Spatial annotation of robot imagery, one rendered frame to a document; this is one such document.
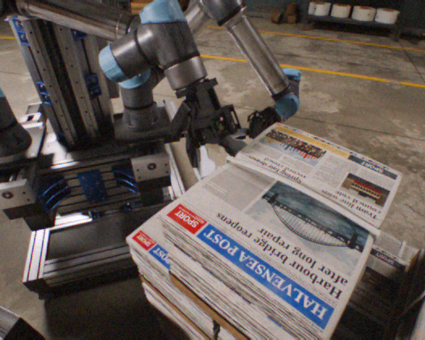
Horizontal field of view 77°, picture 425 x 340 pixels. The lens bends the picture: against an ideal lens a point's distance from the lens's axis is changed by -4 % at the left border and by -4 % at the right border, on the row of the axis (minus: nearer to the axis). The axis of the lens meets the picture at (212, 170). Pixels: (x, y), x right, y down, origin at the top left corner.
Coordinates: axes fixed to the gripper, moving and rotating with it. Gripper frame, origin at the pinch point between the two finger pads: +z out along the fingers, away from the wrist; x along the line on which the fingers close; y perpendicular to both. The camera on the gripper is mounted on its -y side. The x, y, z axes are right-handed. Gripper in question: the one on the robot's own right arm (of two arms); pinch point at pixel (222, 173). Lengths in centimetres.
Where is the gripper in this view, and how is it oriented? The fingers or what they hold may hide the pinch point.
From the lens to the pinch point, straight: 61.6
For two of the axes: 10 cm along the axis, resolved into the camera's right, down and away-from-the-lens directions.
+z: 3.8, 8.6, 3.3
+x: 6.4, -5.0, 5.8
